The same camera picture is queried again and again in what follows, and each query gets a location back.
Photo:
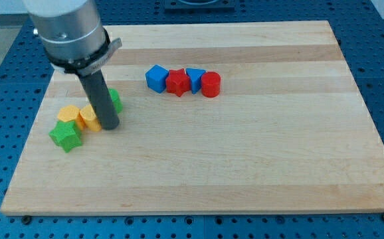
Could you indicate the green cylinder block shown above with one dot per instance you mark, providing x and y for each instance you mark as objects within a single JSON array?
[{"x": 116, "y": 100}]

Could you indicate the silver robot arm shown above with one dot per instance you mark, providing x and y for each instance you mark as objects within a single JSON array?
[{"x": 72, "y": 33}]

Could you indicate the yellow heart block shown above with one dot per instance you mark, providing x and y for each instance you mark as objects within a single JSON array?
[{"x": 90, "y": 119}]

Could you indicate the red star block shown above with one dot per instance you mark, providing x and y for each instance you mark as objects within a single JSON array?
[{"x": 178, "y": 82}]

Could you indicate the red cylinder block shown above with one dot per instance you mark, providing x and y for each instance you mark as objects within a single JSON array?
[{"x": 210, "y": 84}]

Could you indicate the blue triangle block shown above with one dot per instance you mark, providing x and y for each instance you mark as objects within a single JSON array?
[{"x": 195, "y": 78}]

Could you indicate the blue cube block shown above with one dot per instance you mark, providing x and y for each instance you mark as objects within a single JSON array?
[{"x": 156, "y": 78}]

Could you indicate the wooden board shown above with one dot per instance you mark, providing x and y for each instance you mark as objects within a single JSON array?
[{"x": 289, "y": 132}]

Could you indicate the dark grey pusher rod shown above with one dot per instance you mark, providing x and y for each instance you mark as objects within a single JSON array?
[{"x": 98, "y": 95}]

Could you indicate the yellow hexagon block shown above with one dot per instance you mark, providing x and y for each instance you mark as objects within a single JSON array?
[{"x": 71, "y": 113}]

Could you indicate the green star block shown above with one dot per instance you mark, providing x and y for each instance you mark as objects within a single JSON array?
[{"x": 66, "y": 135}]

